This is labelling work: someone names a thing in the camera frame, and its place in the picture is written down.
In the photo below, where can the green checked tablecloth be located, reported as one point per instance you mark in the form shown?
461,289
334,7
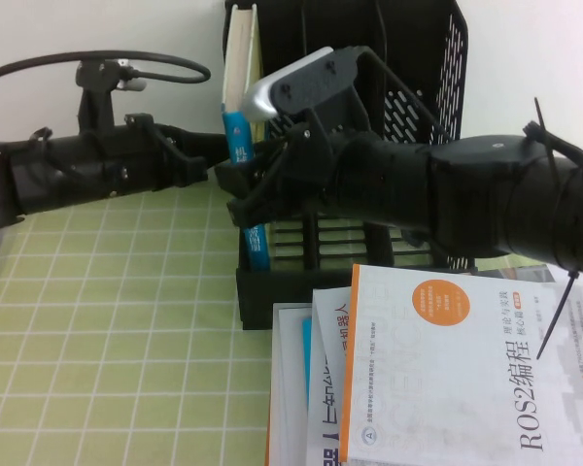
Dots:
102,315

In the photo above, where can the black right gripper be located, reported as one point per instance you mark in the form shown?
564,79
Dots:
320,170

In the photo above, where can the white book blue patch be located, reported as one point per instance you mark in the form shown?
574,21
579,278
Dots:
286,378

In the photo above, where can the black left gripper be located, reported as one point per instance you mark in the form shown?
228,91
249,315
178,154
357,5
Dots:
136,160

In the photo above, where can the grey white paperback book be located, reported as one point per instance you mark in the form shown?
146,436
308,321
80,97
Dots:
515,273

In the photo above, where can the black zip tie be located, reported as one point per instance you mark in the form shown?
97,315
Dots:
546,141
558,315

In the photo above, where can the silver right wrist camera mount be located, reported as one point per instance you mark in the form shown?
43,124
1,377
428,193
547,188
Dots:
311,77

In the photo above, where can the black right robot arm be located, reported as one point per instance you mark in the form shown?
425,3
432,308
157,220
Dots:
466,194

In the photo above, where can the white book red lettering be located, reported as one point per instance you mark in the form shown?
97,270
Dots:
328,388

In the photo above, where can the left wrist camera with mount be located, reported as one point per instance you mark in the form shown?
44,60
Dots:
97,73

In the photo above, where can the yellow hardcover book blue spine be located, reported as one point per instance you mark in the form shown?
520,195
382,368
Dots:
238,73

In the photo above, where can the white orange ROS2 book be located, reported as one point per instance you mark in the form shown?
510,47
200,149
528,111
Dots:
442,388

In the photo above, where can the black plastic book holder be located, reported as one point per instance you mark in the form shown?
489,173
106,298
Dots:
330,24

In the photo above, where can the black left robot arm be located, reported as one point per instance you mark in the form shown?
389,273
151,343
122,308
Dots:
53,170

